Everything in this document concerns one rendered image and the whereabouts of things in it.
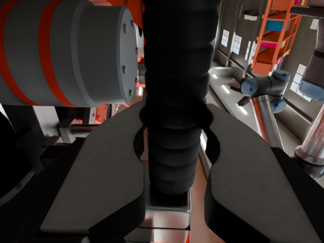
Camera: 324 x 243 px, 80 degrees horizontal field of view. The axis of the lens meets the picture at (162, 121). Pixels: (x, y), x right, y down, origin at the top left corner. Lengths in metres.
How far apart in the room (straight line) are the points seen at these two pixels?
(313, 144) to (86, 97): 0.87
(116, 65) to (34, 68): 0.09
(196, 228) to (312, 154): 5.79
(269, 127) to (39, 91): 0.83
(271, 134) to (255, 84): 0.22
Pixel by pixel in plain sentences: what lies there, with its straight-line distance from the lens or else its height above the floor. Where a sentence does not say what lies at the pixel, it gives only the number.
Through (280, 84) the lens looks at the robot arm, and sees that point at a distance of 1.03.
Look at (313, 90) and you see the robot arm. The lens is 0.74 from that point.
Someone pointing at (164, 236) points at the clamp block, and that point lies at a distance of 0.18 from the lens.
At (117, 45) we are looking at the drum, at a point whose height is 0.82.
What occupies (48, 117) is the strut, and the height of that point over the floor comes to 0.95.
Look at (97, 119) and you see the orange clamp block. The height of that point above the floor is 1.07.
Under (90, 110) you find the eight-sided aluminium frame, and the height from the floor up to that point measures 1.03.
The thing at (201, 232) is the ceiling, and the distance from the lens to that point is 6.56.
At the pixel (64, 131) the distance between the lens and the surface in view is 0.41.
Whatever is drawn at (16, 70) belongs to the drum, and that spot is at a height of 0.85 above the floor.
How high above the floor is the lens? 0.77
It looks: 33 degrees up
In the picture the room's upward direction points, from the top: 179 degrees counter-clockwise
